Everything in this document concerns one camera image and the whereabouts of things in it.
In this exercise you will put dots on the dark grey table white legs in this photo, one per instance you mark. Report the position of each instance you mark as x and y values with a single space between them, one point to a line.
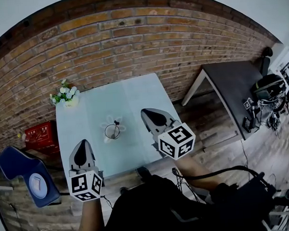
232 88

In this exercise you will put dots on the spare gripper device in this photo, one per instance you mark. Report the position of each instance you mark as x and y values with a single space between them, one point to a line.
248 104

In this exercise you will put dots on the person's black shoe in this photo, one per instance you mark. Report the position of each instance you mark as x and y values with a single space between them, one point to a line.
144 173

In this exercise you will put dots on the person's right forearm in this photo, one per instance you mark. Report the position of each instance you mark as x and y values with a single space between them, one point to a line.
198 172

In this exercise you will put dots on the white round pad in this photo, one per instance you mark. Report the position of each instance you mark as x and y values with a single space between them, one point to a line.
37 185

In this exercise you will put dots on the person's left forearm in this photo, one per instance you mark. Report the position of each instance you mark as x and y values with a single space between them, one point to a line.
90 219

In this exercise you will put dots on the red box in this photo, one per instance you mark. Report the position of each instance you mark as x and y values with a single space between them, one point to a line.
40 136

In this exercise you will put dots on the black office chair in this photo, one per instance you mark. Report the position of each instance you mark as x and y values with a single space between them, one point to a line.
265 62

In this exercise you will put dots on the black bag with green trim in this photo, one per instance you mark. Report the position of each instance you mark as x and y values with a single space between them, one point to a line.
269 85

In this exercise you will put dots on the small black device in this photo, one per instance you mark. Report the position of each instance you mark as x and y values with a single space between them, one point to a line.
248 124

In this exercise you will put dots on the white flowers in pot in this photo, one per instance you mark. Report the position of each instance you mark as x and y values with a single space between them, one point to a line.
65 95

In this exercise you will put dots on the clear glass cup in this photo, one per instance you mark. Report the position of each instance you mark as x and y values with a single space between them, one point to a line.
112 132

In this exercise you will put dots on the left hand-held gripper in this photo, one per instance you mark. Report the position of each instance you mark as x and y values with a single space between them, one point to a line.
85 185

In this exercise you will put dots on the person's black clothing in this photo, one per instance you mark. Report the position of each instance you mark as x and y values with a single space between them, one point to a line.
151 208

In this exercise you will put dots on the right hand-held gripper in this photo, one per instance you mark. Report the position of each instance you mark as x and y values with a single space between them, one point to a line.
177 141

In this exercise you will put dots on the dark blue chair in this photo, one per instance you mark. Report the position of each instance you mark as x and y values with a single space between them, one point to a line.
15 162

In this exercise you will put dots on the white flower-shaped coaster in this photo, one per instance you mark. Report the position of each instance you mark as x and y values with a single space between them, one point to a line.
106 120

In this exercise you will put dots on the black equipment box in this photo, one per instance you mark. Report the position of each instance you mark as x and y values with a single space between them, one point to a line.
254 191

